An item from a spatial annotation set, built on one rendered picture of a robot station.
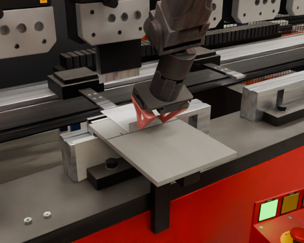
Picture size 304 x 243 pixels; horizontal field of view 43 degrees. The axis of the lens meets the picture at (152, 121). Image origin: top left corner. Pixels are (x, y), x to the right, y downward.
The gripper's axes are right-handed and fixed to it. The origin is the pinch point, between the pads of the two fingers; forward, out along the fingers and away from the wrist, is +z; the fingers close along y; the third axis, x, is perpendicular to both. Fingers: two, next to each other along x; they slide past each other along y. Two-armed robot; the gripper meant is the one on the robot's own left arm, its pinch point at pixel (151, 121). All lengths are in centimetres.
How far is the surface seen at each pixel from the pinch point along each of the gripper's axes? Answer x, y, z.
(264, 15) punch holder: -14.0, -38.3, -11.7
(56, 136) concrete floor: -130, -42, 183
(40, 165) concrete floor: -98, -18, 167
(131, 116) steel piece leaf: -5.9, 0.6, 4.8
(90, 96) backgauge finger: -19.7, 3.4, 11.7
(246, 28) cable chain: -45, -78, 21
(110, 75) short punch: -13.2, 3.5, -1.7
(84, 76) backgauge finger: -27.3, 1.6, 12.6
